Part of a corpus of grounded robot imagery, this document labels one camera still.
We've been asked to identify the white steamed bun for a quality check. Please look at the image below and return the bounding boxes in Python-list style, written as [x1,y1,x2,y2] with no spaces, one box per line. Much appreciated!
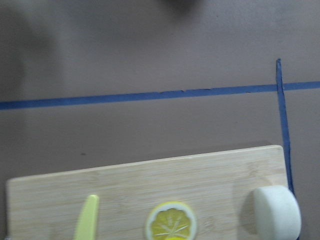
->
[252,185,302,240]

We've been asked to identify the wooden cutting board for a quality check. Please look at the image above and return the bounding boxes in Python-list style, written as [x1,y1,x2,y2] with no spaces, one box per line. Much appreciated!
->
[6,145,287,240]

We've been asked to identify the lemon slices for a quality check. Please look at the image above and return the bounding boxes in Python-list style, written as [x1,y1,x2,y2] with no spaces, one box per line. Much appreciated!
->
[144,201,198,240]

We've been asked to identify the yellow plastic knife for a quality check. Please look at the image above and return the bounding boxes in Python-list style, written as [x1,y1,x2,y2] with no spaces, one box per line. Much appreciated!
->
[73,194,100,240]

